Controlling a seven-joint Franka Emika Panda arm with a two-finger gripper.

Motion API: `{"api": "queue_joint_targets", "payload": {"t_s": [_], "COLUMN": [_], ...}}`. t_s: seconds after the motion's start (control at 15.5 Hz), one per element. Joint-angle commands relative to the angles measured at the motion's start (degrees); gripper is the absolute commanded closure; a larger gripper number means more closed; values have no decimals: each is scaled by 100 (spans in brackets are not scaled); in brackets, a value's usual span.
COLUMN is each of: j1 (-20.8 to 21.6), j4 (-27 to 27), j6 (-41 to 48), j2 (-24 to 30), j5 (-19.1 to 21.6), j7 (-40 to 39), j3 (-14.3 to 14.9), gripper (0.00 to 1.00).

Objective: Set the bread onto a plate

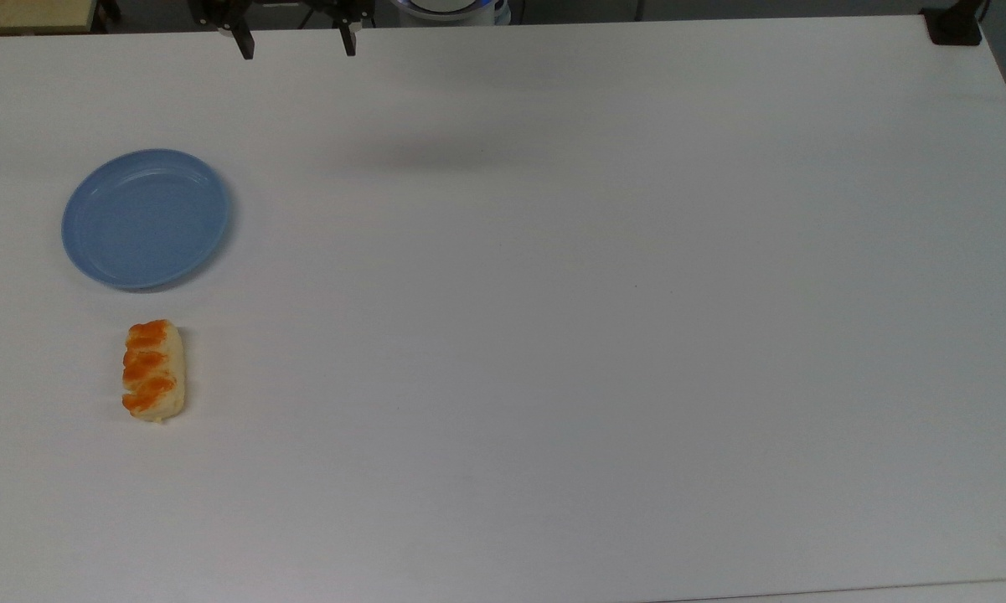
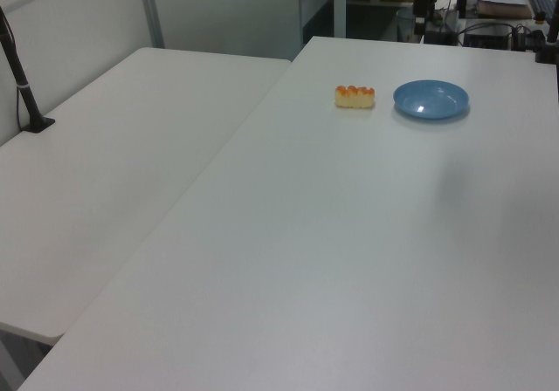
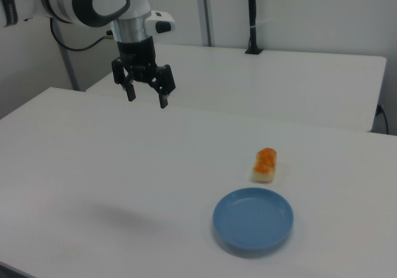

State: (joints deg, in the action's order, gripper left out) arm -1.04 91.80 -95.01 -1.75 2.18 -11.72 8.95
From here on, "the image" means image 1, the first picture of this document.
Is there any light wooden table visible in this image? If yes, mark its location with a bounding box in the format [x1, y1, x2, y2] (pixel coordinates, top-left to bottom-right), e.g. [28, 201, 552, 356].
[0, 0, 106, 37]

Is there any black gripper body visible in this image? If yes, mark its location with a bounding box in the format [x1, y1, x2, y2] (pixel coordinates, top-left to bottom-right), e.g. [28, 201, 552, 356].
[188, 0, 379, 29]

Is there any blue round plate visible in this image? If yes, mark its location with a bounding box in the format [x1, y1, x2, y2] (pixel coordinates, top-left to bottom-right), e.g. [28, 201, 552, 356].
[60, 148, 232, 292]

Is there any black table clamp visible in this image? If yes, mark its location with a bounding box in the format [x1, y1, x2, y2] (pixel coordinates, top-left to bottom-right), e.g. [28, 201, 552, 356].
[921, 0, 991, 48]

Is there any orange glazed bread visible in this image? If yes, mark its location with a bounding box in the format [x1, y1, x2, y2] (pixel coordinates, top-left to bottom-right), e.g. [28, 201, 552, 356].
[121, 318, 188, 424]

